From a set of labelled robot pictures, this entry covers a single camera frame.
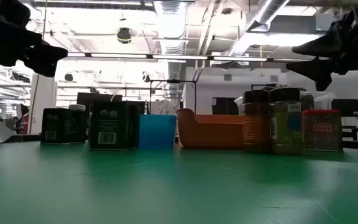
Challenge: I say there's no wide silver ceiling duct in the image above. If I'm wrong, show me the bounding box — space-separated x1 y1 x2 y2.
153 0 188 100

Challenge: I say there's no black-lidded green spice jar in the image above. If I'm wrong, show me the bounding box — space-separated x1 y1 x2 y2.
269 86 303 156

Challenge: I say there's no blue plastic bin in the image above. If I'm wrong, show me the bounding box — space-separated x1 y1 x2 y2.
139 114 177 151

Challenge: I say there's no white building column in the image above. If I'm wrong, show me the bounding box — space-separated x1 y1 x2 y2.
29 73 58 135

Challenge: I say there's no dark rectangular spice box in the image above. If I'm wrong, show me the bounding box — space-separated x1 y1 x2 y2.
40 108 86 145
89 101 145 151

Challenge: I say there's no black metal frame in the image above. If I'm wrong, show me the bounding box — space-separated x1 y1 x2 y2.
149 79 198 115

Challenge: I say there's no clear plastic storage tub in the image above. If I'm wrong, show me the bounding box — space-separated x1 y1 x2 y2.
234 90 336 115

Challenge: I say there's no orange plastic bin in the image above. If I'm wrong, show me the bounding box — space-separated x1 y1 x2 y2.
177 108 246 149

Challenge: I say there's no white-lidded clear spice jar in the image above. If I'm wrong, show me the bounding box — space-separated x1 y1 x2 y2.
68 104 86 113

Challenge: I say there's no black ceiling dome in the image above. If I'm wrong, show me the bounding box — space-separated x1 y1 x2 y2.
116 27 132 44

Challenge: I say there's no black overhead light bar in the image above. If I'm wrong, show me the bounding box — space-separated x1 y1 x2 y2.
67 52 332 63

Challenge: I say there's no red-lidded paprika tin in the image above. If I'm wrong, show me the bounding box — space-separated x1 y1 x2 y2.
301 109 344 152

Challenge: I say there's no small black monitor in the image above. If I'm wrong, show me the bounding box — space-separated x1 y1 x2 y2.
331 98 358 118

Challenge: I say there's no large black monitor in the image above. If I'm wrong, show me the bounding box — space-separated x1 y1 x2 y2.
76 92 123 110

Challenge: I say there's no black-lidded brown spice jar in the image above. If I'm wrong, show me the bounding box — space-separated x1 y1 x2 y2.
242 89 272 153

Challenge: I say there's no slanted silver ceiling duct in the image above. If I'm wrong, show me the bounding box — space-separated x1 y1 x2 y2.
227 0 291 57

